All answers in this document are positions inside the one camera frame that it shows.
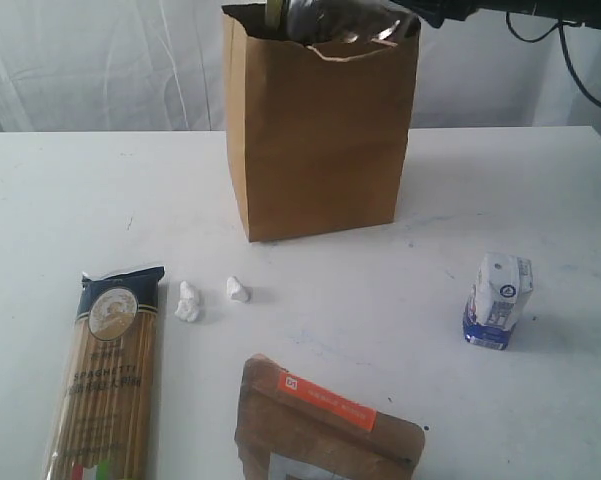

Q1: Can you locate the small white figurine by packet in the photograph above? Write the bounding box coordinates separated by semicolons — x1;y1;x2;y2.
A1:
174;281;202;323

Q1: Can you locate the spaghetti packet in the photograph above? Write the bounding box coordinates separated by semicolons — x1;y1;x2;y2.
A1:
43;266;165;479

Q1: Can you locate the small white figurine by jar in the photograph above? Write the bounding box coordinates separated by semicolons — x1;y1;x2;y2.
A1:
226;276;251;303

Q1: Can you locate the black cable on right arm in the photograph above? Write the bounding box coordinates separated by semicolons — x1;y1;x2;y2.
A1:
504;9;601;107

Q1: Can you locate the white backdrop curtain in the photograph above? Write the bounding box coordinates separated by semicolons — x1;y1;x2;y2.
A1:
0;0;601;135

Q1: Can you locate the white blue milk carton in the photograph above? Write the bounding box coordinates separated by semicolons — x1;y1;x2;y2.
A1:
462;252;534;350

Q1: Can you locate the brown kraft pouch orange stripe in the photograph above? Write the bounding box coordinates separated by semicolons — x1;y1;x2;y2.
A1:
234;355;425;479

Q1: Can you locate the almond jar yellow lid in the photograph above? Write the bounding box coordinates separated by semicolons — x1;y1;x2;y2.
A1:
264;0;419;45

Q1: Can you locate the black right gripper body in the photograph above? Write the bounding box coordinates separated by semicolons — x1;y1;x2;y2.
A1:
394;0;486;29

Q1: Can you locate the brown paper bag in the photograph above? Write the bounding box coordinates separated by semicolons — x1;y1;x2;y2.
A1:
222;4;420;242

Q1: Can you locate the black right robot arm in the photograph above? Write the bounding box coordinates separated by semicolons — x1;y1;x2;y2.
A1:
394;0;601;30

